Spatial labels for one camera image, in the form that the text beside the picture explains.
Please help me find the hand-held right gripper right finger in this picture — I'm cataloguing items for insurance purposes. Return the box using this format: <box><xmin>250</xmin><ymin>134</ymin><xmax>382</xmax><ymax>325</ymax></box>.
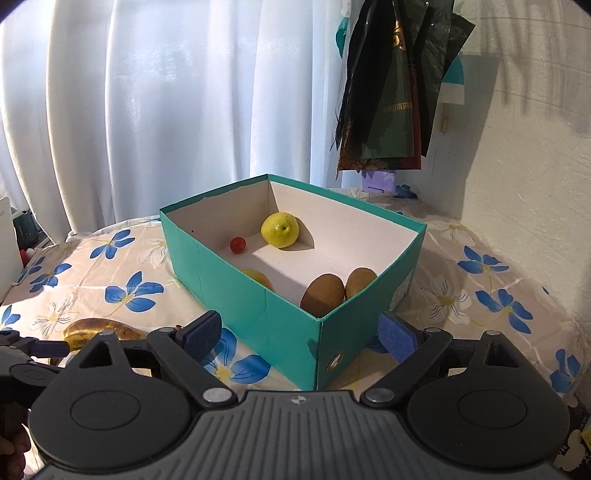
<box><xmin>360</xmin><ymin>310</ymin><xmax>548</xmax><ymax>409</ymax></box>

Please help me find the blue floral tablecloth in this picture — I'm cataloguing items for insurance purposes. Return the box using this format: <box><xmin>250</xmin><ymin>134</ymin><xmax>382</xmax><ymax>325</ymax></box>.
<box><xmin>0</xmin><ymin>185</ymin><xmax>587</xmax><ymax>462</ymax></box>

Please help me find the long spotted banana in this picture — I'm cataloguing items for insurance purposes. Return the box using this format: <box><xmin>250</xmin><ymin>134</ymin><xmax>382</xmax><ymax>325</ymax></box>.
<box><xmin>63</xmin><ymin>318</ymin><xmax>143</xmax><ymax>347</ymax></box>

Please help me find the dark red hanging bag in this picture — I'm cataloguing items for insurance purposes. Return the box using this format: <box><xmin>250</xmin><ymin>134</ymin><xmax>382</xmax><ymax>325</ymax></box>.
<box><xmin>337</xmin><ymin>148</ymin><xmax>423</xmax><ymax>171</ymax></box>

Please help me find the yellow-green apple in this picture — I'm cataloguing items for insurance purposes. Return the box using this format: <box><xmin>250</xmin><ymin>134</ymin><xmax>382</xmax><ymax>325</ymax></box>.
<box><xmin>261</xmin><ymin>212</ymin><xmax>301</xmax><ymax>250</ymax></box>

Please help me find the white appliance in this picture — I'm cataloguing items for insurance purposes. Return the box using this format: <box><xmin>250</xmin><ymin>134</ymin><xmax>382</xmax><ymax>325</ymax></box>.
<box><xmin>0</xmin><ymin>196</ymin><xmax>24</xmax><ymax>301</ymax></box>

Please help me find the yellow pear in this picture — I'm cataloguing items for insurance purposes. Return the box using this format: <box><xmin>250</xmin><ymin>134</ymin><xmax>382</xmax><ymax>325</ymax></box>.
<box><xmin>240</xmin><ymin>269</ymin><xmax>276</xmax><ymax>292</ymax></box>

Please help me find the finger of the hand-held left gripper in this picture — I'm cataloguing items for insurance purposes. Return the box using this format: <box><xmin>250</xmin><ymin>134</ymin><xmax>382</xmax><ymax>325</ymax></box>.
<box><xmin>0</xmin><ymin>330</ymin><xmax>78</xmax><ymax>359</ymax></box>

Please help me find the purple paper bag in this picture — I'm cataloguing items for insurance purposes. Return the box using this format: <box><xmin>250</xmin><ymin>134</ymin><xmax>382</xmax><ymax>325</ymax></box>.
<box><xmin>362</xmin><ymin>168</ymin><xmax>398</xmax><ymax>192</ymax></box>

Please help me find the black printed bag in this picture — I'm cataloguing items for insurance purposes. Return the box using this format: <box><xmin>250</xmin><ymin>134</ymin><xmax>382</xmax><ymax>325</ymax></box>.
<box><xmin>549</xmin><ymin>392</ymin><xmax>591</xmax><ymax>472</ymax></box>

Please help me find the person's left hand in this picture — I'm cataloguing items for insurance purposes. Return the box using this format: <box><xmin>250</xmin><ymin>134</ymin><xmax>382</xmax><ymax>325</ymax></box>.
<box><xmin>0</xmin><ymin>429</ymin><xmax>36</xmax><ymax>480</ymax></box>

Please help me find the white curtain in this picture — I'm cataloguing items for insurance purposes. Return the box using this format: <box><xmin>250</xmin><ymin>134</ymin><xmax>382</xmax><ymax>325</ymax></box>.
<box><xmin>0</xmin><ymin>0</ymin><xmax>352</xmax><ymax>241</ymax></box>

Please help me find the teal cardboard box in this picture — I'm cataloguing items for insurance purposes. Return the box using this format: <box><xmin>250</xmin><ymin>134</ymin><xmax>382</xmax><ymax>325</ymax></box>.
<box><xmin>159</xmin><ymin>174</ymin><xmax>426</xmax><ymax>391</ymax></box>

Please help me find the dark green container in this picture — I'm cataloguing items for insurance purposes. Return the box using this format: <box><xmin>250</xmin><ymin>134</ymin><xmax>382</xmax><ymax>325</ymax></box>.
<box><xmin>11</xmin><ymin>210</ymin><xmax>47</xmax><ymax>250</ymax></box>

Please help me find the dark green hanging bag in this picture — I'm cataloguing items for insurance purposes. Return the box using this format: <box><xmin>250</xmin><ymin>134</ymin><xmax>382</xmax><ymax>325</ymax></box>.
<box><xmin>346</xmin><ymin>0</ymin><xmax>444</xmax><ymax>158</ymax></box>

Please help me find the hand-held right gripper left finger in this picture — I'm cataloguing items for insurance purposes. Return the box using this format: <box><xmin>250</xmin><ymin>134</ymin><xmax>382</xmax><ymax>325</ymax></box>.
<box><xmin>58</xmin><ymin>310</ymin><xmax>237</xmax><ymax>411</ymax></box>

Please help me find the black plastic hanging bag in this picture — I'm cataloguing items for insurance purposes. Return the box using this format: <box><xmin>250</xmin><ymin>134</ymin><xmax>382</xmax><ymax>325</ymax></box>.
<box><xmin>416</xmin><ymin>0</ymin><xmax>476</xmax><ymax>158</ymax></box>

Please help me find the brown kiwi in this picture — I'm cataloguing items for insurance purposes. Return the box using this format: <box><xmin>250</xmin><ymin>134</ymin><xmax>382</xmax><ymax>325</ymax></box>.
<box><xmin>300</xmin><ymin>274</ymin><xmax>346</xmax><ymax>318</ymax></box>
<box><xmin>345</xmin><ymin>268</ymin><xmax>378</xmax><ymax>301</ymax></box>

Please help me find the teal and white hanging bag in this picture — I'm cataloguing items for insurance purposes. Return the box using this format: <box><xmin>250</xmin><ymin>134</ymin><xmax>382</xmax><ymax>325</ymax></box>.
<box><xmin>441</xmin><ymin>60</ymin><xmax>467</xmax><ymax>104</ymax></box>

